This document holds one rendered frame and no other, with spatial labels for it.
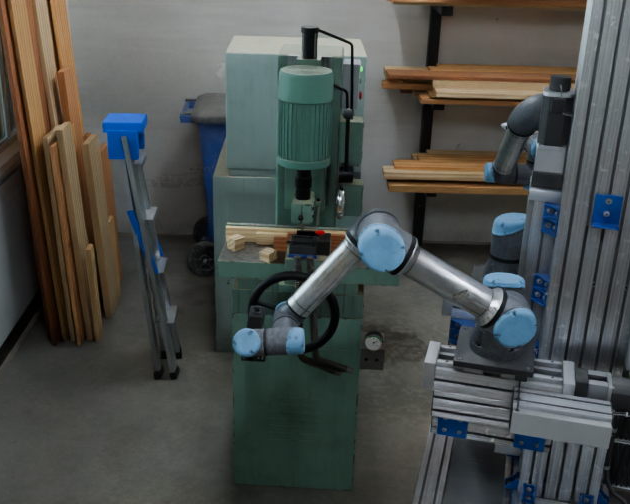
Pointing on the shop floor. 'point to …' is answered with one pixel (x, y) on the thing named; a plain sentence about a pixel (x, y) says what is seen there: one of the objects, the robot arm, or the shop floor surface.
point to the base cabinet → (297, 413)
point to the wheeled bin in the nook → (204, 258)
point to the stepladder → (145, 235)
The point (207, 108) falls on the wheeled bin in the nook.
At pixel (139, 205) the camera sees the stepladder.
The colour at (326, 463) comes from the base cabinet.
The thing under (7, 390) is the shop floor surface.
